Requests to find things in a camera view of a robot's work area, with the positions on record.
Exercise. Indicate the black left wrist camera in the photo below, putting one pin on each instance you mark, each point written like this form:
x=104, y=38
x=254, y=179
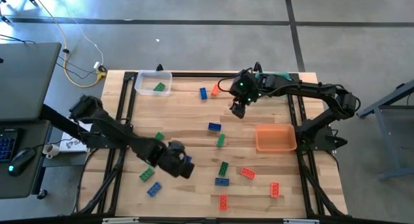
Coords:
x=176, y=147

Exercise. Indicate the orange plastic bin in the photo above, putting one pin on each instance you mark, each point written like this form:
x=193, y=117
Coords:
x=275, y=138

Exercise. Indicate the backlit computer keyboard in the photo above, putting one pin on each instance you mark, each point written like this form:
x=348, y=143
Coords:
x=7, y=146

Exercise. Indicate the teal plastic bin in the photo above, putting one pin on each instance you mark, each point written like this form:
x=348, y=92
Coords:
x=284, y=75

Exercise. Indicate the dark desk top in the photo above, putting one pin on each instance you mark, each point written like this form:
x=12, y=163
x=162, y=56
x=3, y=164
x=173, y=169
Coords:
x=22, y=185

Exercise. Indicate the black aluminium table frame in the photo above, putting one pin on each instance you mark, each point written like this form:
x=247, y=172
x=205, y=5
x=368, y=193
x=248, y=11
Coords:
x=210, y=74

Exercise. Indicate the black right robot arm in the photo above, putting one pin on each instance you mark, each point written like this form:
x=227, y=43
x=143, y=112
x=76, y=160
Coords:
x=310, y=88

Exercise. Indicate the black desk caster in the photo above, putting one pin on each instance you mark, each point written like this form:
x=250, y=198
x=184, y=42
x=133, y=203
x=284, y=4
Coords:
x=42, y=194

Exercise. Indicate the blue toy building block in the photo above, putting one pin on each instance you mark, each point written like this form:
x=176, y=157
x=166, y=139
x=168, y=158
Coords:
x=188, y=158
x=222, y=182
x=203, y=93
x=214, y=127
x=154, y=189

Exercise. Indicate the grey metal table frame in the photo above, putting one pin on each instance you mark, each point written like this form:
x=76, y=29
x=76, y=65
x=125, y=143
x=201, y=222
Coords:
x=388, y=97

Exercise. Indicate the orange toy building block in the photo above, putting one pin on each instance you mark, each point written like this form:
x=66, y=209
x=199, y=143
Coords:
x=223, y=202
x=274, y=190
x=214, y=90
x=247, y=173

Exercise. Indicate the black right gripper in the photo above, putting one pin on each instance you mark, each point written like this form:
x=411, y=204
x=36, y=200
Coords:
x=246, y=88

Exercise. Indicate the black computer mouse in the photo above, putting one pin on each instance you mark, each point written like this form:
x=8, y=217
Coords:
x=21, y=161

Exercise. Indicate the green toy building block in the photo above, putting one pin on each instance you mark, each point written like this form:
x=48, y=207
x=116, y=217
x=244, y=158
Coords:
x=159, y=86
x=223, y=169
x=147, y=174
x=159, y=136
x=221, y=140

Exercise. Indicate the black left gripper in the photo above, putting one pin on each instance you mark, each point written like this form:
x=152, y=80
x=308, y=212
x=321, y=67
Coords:
x=168, y=161

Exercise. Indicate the silver frame bracket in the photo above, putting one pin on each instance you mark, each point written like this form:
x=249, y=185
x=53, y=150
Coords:
x=300, y=221
x=119, y=220

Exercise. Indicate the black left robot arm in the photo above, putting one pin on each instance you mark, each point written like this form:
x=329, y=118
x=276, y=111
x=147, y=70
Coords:
x=106, y=122

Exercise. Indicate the white mug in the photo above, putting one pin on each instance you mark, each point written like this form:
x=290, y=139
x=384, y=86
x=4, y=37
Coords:
x=50, y=150

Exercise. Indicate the white power adapter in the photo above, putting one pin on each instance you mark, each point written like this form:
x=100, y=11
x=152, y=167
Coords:
x=97, y=65

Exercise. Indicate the clear plastic bin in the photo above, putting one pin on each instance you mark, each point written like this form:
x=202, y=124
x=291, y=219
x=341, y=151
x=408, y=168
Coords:
x=145, y=88

